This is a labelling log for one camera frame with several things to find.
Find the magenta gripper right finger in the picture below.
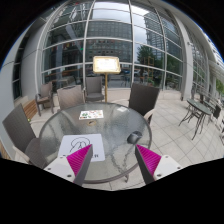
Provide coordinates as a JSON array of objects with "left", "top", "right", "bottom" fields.
[{"left": 134, "top": 144, "right": 183, "bottom": 185}]

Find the gold menu display stand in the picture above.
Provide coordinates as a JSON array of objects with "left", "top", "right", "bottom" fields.
[{"left": 92, "top": 55, "right": 122, "bottom": 104}]

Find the grey wicker chair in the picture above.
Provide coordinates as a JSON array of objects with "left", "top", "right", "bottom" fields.
[
  {"left": 85, "top": 76, "right": 104, "bottom": 102},
  {"left": 111, "top": 82, "right": 161, "bottom": 126},
  {"left": 57, "top": 85, "right": 84, "bottom": 110},
  {"left": 2, "top": 104, "right": 47, "bottom": 168}
]

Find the grey wicker chair near left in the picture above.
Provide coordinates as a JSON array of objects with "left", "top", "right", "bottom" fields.
[{"left": 2, "top": 104, "right": 47, "bottom": 168}]

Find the round glass patio table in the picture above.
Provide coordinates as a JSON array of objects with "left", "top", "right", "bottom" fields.
[{"left": 39, "top": 103, "right": 152, "bottom": 184}]

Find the white mouse outline sheet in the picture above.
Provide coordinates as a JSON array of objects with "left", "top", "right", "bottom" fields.
[{"left": 58, "top": 134, "right": 105, "bottom": 162}]

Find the wooden bench left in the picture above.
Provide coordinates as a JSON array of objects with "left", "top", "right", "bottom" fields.
[{"left": 23, "top": 100, "right": 37, "bottom": 120}]

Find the small round table right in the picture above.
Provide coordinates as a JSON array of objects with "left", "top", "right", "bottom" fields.
[{"left": 180, "top": 99, "right": 212, "bottom": 138}]

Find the black computer mouse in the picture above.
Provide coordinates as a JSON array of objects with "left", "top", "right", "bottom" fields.
[{"left": 127, "top": 131, "right": 142, "bottom": 144}]

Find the grey wicker chair back centre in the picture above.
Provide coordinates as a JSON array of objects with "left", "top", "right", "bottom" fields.
[{"left": 85, "top": 76, "right": 104, "bottom": 102}]

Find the grey wicker chair back left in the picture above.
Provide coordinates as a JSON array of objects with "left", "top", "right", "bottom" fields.
[{"left": 57, "top": 85, "right": 84, "bottom": 110}]

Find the colourful menu card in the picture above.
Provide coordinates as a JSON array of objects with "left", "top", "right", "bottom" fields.
[{"left": 79, "top": 110, "right": 104, "bottom": 120}]

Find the grey wicker chair right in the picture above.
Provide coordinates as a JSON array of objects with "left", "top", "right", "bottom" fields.
[{"left": 111, "top": 82, "right": 161, "bottom": 126}]

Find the brown wicker chair far left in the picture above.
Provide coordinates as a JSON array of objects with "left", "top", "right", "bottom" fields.
[{"left": 35, "top": 82, "right": 54, "bottom": 114}]

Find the dark chair far right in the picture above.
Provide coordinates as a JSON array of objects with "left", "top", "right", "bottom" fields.
[{"left": 209, "top": 105, "right": 221, "bottom": 121}]

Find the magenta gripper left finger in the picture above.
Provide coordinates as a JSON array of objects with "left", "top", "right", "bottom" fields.
[{"left": 43, "top": 143, "right": 94, "bottom": 187}]

